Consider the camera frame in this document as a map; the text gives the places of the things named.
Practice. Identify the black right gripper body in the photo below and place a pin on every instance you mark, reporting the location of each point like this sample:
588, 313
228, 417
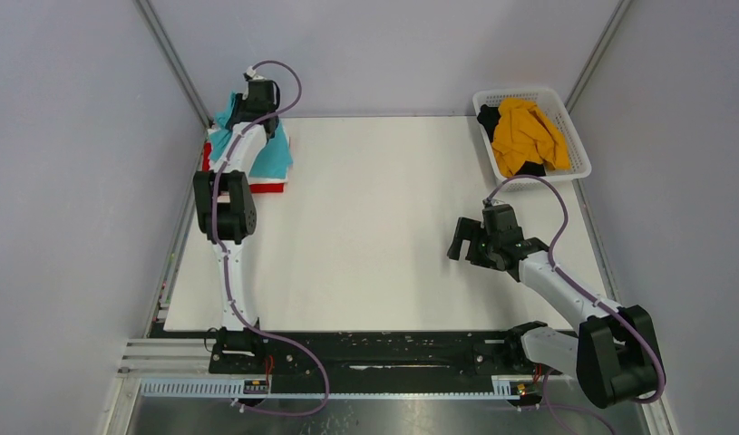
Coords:
486, 246

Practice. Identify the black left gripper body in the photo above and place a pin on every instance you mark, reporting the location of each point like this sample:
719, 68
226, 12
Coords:
239, 105

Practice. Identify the turquoise t-shirt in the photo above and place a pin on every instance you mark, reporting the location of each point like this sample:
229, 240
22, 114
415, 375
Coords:
271, 161

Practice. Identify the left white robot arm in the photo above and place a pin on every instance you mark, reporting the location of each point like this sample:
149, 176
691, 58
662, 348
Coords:
226, 214

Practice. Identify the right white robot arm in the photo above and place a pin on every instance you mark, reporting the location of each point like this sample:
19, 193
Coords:
612, 354

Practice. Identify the white folded t-shirt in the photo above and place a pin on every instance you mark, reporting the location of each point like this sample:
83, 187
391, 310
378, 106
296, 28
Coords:
243, 163

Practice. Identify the red folded t-shirt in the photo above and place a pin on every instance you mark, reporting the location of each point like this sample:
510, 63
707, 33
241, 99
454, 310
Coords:
257, 186

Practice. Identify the orange t-shirt in basket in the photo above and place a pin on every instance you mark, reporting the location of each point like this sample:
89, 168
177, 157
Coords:
552, 147

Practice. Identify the white plastic laundry basket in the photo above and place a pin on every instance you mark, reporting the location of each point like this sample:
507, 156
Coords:
551, 104

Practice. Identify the black garment in basket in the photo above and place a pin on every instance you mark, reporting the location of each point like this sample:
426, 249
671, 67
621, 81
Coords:
488, 120

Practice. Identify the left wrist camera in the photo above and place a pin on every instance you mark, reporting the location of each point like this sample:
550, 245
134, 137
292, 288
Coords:
252, 75

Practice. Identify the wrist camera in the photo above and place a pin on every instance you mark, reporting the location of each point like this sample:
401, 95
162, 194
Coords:
252, 75
491, 203

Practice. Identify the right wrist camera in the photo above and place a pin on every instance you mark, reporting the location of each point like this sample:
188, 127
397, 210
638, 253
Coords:
491, 203

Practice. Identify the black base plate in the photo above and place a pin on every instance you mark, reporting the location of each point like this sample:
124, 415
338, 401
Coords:
377, 363

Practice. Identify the aluminium frame rail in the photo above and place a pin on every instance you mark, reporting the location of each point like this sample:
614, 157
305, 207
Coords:
165, 356

